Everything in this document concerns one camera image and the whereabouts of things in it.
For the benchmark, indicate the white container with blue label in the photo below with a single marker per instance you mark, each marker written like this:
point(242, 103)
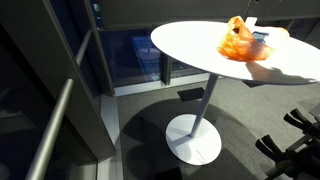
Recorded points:
point(260, 36)

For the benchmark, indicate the orange plastic bag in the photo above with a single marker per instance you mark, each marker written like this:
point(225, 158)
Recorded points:
point(240, 46)

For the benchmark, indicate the black stand legs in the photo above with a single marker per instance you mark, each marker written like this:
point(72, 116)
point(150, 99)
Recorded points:
point(300, 160)

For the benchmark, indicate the white table pedestal with base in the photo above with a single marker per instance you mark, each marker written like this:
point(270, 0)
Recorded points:
point(193, 146)

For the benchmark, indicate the dark window mullion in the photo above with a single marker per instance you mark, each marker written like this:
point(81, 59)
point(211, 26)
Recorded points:
point(166, 70)

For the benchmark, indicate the black floor plate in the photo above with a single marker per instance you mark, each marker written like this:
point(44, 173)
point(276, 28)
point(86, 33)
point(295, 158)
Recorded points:
point(251, 84)
point(190, 94)

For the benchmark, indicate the grey metal handrail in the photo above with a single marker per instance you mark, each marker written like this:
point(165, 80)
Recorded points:
point(50, 133)
point(83, 46)

